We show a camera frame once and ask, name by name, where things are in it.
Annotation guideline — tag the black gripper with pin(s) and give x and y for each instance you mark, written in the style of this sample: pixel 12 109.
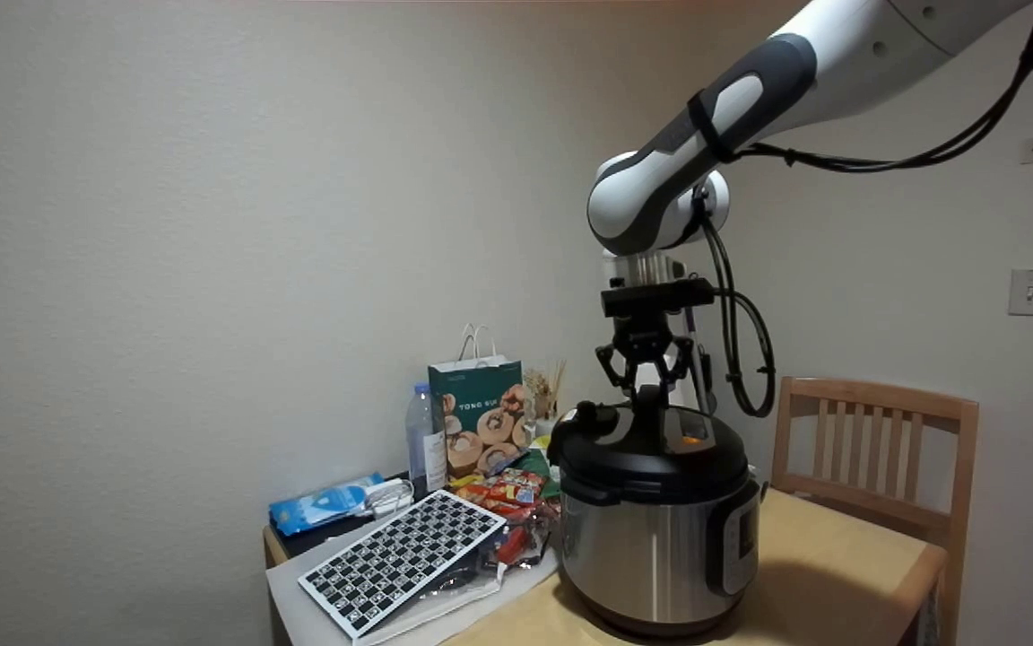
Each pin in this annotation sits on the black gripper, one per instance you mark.
pixel 654 343

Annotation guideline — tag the black cooker lid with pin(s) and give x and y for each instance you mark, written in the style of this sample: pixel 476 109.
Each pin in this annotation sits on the black cooker lid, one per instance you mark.
pixel 662 461

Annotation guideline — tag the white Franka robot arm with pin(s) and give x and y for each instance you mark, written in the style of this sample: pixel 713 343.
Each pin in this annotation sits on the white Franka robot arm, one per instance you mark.
pixel 852 60

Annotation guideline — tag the stainless steel pressure cooker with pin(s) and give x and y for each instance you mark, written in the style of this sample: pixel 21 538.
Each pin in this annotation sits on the stainless steel pressure cooker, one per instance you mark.
pixel 648 562

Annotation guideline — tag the green paper gift bag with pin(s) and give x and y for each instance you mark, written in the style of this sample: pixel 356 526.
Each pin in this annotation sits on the green paper gift bag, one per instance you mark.
pixel 469 388

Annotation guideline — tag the red snack package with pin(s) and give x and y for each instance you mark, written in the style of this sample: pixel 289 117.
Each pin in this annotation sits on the red snack package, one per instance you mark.
pixel 502 496

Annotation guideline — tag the wooden chair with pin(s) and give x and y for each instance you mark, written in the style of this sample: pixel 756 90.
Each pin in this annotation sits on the wooden chair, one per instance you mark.
pixel 876 400

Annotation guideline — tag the clear plastic water bottle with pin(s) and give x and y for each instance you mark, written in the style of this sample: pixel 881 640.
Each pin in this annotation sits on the clear plastic water bottle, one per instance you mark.
pixel 422 449

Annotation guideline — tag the black white checkerboard panel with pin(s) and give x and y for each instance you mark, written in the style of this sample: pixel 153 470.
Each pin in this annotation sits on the black white checkerboard panel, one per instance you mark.
pixel 403 556

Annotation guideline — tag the blue plastic package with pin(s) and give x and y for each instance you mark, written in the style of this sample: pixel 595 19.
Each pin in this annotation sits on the blue plastic package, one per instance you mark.
pixel 314 506

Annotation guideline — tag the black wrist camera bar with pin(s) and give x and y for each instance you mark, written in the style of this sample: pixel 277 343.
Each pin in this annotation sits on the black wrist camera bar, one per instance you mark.
pixel 662 297

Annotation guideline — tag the white light switch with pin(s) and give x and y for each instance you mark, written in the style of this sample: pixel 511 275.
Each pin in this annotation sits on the white light switch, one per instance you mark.
pixel 1031 292

